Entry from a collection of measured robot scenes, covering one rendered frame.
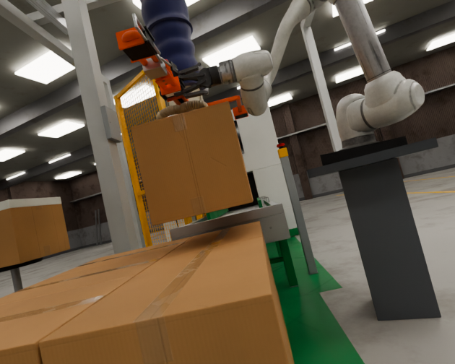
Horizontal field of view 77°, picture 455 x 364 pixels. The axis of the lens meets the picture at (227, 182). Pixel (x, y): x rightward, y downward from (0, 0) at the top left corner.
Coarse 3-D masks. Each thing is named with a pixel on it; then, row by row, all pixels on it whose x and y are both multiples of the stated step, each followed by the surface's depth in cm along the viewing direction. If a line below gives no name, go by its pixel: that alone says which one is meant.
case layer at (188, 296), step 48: (192, 240) 142; (240, 240) 104; (48, 288) 100; (96, 288) 80; (144, 288) 66; (192, 288) 57; (240, 288) 49; (0, 336) 56; (48, 336) 49; (96, 336) 46; (144, 336) 45; (192, 336) 44; (240, 336) 44
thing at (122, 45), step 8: (120, 32) 79; (120, 40) 79; (136, 40) 78; (120, 48) 79; (128, 48) 79; (136, 48) 80; (144, 48) 81; (136, 56) 84; (144, 56) 85; (152, 56) 86
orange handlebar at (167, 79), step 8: (128, 32) 77; (136, 32) 77; (128, 40) 78; (144, 64) 92; (168, 72) 102; (160, 80) 104; (168, 80) 106; (176, 104) 132; (208, 104) 144; (240, 104) 153
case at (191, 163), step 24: (168, 120) 111; (192, 120) 110; (216, 120) 109; (144, 144) 111; (168, 144) 110; (192, 144) 109; (216, 144) 108; (144, 168) 110; (168, 168) 110; (192, 168) 109; (216, 168) 108; (240, 168) 107; (168, 192) 109; (192, 192) 108; (216, 192) 107; (240, 192) 106; (168, 216) 109; (192, 216) 108
